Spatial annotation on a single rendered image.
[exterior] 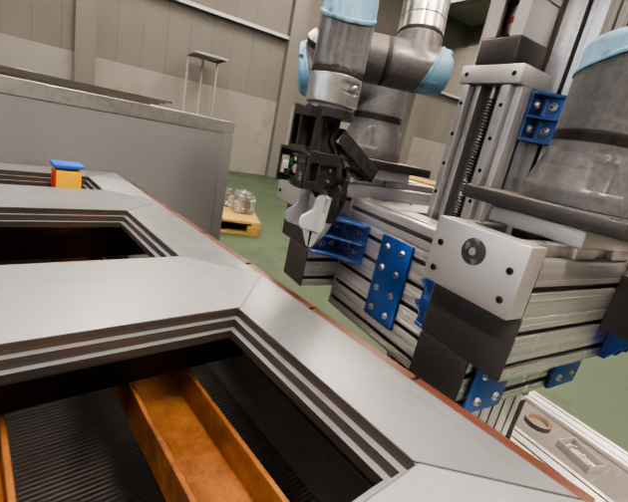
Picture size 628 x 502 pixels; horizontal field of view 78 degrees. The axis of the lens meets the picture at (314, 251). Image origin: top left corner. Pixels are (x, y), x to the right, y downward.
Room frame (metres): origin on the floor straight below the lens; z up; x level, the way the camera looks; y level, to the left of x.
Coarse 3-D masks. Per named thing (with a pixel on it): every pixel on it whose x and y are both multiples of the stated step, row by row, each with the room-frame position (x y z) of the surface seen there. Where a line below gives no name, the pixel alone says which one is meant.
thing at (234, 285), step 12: (192, 264) 0.54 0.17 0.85; (204, 264) 0.55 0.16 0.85; (216, 264) 0.56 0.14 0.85; (204, 276) 0.51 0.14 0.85; (216, 276) 0.51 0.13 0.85; (228, 276) 0.52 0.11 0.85; (240, 276) 0.53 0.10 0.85; (228, 288) 0.48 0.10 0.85; (240, 288) 0.49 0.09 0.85; (240, 300) 0.45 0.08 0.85
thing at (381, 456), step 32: (0, 224) 0.61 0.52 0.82; (32, 224) 0.63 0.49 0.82; (64, 224) 0.67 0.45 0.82; (96, 224) 0.70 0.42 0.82; (128, 224) 0.72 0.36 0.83; (160, 256) 0.60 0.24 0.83; (160, 320) 0.37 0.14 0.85; (192, 320) 0.39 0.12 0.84; (224, 320) 0.41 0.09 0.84; (0, 352) 0.28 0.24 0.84; (32, 352) 0.29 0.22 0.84; (64, 352) 0.30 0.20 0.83; (96, 352) 0.32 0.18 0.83; (128, 352) 0.33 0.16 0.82; (160, 352) 0.36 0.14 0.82; (256, 352) 0.38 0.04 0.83; (0, 384) 0.26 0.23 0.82; (288, 384) 0.33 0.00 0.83; (320, 384) 0.32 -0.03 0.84; (320, 416) 0.30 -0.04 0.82; (352, 416) 0.29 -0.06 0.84; (352, 448) 0.27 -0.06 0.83; (384, 448) 0.26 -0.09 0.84; (384, 480) 0.24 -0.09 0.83
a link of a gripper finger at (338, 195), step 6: (342, 180) 0.59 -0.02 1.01; (348, 180) 0.59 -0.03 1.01; (336, 186) 0.58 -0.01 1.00; (342, 186) 0.58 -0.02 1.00; (330, 192) 0.59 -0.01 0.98; (336, 192) 0.58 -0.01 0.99; (342, 192) 0.58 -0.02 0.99; (336, 198) 0.58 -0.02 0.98; (342, 198) 0.58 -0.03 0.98; (330, 204) 0.59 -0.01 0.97; (336, 204) 0.58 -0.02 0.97; (342, 204) 0.59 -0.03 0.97; (330, 210) 0.59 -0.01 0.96; (336, 210) 0.58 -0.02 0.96; (330, 216) 0.59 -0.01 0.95; (336, 216) 0.59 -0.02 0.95; (330, 222) 0.59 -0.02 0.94
